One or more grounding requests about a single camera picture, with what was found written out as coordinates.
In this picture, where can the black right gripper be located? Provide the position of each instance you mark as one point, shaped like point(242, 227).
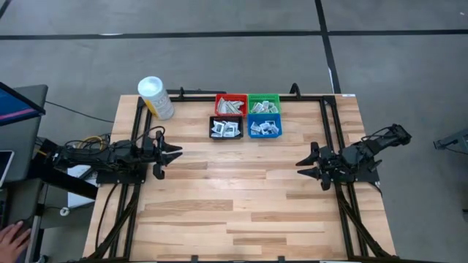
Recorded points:
point(331, 162)

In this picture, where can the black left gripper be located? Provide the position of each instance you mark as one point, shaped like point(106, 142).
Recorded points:
point(151, 148)

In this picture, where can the green striped bandage wrapper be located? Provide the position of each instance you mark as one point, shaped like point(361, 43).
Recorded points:
point(221, 106)
point(235, 110)
point(229, 107)
point(237, 104)

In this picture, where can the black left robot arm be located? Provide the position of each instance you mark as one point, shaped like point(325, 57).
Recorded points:
point(95, 155)

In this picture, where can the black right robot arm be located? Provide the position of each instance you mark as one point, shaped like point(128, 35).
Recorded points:
point(373, 148)

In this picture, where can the white wipes canister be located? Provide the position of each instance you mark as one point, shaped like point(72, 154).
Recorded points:
point(155, 95)

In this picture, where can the black plastic basket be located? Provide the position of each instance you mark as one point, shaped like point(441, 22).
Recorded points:
point(226, 118)

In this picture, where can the blue plastic basket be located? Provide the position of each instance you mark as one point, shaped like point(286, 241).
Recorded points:
point(264, 117)

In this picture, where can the green plastic basket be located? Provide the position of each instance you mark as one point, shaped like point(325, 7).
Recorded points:
point(264, 98)

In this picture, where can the red plastic basket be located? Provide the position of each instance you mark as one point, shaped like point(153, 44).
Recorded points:
point(231, 96)

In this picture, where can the white paper sheet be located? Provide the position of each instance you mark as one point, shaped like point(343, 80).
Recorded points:
point(78, 199)

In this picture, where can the black support beam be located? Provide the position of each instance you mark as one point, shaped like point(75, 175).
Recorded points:
point(66, 182)

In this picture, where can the white tape roll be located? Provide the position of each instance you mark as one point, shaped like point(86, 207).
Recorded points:
point(64, 207)

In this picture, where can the grey metal stand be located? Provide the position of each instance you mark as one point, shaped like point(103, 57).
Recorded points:
point(453, 142)

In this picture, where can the grey workstation cart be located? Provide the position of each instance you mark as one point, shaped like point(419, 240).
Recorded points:
point(22, 146)

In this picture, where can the black computer monitor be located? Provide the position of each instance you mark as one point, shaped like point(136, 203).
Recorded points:
point(14, 106)

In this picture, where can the person's hand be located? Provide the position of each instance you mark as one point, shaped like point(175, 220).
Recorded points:
point(12, 243)

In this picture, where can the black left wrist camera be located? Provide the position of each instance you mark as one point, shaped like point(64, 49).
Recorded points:
point(158, 172)

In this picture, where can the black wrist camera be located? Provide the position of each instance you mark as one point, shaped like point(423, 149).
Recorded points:
point(158, 172)
point(325, 182)

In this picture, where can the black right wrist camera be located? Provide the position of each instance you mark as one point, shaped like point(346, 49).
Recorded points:
point(325, 182)

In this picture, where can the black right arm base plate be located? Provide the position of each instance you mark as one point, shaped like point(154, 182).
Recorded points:
point(367, 177)

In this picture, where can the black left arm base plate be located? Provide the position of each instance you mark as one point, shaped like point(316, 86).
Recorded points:
point(109, 179)

